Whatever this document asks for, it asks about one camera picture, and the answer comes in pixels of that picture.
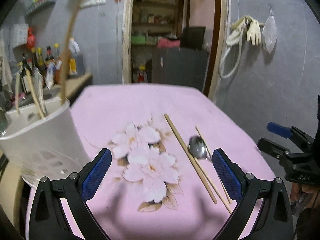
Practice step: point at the orange snack bag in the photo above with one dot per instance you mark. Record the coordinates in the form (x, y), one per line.
(58, 62)

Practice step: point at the pink floral tablecloth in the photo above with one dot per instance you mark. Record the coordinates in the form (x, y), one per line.
(151, 190)

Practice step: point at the dark grey cabinet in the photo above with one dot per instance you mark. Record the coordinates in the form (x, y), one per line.
(179, 66)

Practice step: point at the cream rubber gloves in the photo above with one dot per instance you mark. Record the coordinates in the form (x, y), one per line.
(245, 25)

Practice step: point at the wooden chopstick four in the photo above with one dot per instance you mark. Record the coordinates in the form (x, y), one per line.
(205, 142)

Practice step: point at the wooden chopstick three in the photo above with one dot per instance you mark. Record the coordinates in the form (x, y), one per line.
(66, 54)

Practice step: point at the white wall socket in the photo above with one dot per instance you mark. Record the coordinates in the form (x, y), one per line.
(90, 3)

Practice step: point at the wooden door frame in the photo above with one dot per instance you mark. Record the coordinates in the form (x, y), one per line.
(220, 28)

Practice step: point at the black monitor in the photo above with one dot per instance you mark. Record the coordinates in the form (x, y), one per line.
(192, 38)

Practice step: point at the white utensil holder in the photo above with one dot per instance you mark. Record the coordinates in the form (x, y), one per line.
(48, 147)

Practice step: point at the soy sauce bottle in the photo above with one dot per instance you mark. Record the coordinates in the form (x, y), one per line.
(42, 66)

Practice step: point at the steel spoon on table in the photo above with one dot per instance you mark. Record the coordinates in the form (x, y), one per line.
(198, 148)

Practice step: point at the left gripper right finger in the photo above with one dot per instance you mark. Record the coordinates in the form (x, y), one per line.
(274, 220)

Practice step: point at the red plastic bag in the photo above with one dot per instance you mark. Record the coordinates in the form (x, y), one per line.
(31, 39)

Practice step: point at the dark wine bottle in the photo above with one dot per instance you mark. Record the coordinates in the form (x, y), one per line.
(24, 80)

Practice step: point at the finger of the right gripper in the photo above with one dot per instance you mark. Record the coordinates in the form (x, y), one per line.
(282, 131)
(280, 152)

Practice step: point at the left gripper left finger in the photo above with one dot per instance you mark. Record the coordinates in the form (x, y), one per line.
(48, 219)

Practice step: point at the wooden chopstick two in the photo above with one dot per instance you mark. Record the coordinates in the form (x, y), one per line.
(213, 186)

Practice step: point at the wooden chopstick one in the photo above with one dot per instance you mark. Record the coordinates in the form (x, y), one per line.
(191, 158)

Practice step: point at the person's right hand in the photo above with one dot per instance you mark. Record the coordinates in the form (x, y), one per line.
(297, 190)

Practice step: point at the white oil jug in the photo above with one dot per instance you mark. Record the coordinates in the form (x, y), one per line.
(75, 51)

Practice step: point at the clear plastic bag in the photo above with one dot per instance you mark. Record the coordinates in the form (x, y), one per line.
(269, 33)

